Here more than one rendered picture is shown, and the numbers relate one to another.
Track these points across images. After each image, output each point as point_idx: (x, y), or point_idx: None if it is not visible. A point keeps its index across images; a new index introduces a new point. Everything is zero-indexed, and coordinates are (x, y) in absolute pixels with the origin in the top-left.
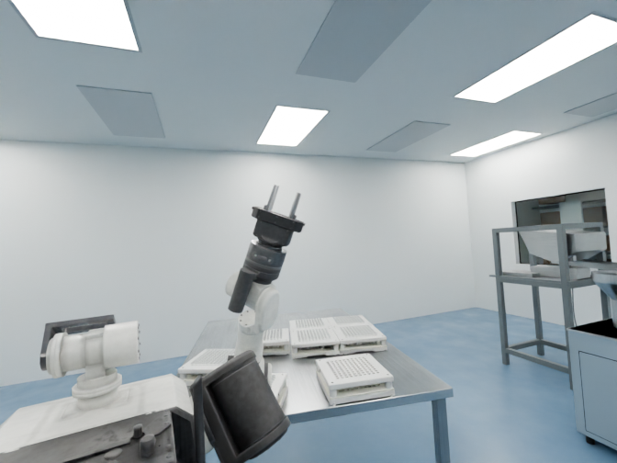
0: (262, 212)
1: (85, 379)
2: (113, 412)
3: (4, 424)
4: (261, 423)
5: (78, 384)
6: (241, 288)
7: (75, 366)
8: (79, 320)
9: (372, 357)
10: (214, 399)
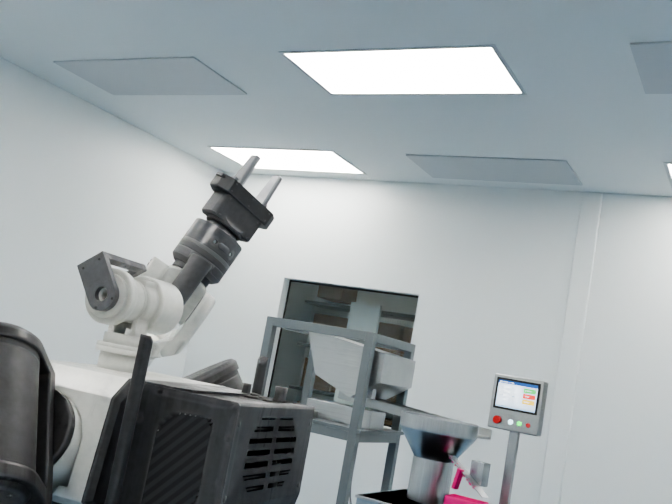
0: (237, 187)
1: (134, 335)
2: (171, 379)
3: (56, 365)
4: None
5: (124, 339)
6: (194, 282)
7: (135, 314)
8: (124, 259)
9: None
10: None
